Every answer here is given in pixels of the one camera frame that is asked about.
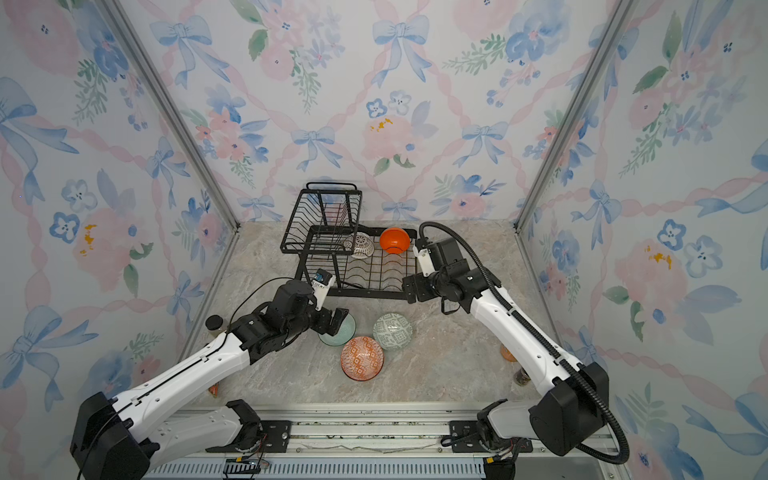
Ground pale green ceramic bowl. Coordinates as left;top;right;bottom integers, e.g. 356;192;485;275
318;314;357;347

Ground orange plastic bowl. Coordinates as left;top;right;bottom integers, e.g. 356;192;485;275
379;227;411;255

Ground red patterned ceramic bowl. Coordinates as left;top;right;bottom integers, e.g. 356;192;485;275
340;336;385;382

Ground white brown patterned bowl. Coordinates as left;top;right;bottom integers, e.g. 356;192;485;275
344;232;375;260

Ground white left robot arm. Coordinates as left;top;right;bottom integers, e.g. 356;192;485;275
70;270;348;479

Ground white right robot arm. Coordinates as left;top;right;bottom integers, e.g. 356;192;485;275
402;268;609;456

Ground black lid jar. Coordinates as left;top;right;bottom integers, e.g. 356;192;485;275
205;315;225;336

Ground dark spice jar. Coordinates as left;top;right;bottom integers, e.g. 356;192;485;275
513;368;531;386

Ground black wire dish rack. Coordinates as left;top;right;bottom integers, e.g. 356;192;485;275
280;181;417;300

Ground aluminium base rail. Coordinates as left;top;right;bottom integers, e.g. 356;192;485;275
147;403;630;479

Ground black corrugated cable conduit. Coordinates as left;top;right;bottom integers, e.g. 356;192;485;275
418;221;630;466

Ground aluminium left corner post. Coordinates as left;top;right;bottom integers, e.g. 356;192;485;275
96;1;240;231

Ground aluminium corner post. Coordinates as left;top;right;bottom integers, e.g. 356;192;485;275
96;1;240;231
514;0;635;234

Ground aluminium right corner post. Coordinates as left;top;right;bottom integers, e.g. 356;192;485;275
514;0;635;234

